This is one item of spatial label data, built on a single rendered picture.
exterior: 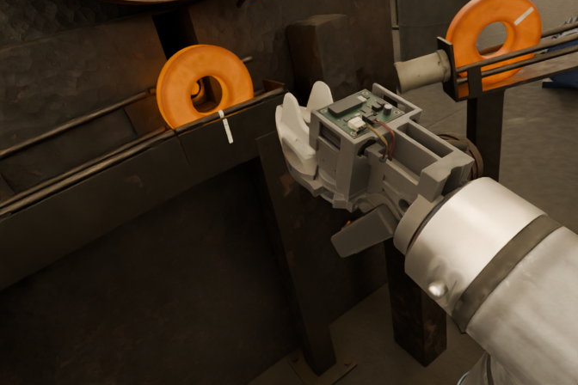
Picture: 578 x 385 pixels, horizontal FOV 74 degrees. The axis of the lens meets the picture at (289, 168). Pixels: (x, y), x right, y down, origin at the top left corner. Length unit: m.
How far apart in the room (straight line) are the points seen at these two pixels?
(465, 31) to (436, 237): 0.55
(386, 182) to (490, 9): 0.52
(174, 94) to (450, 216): 0.46
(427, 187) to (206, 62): 0.44
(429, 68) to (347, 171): 0.48
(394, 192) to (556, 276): 0.11
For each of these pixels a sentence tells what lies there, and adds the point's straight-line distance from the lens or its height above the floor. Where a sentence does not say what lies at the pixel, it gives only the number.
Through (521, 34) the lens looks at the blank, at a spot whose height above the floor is 0.71.
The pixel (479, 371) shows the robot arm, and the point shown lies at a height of 0.61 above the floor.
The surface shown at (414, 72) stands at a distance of 0.75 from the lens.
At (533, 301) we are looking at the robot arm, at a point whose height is 0.71.
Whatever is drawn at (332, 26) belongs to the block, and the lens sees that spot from 0.69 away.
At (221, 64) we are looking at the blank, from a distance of 0.63.
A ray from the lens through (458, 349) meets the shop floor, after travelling 1.11.
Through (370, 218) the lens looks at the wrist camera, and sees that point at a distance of 0.31.
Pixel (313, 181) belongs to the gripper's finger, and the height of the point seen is 0.72.
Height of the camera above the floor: 0.89
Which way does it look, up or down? 27 degrees down
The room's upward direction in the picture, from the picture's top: 13 degrees counter-clockwise
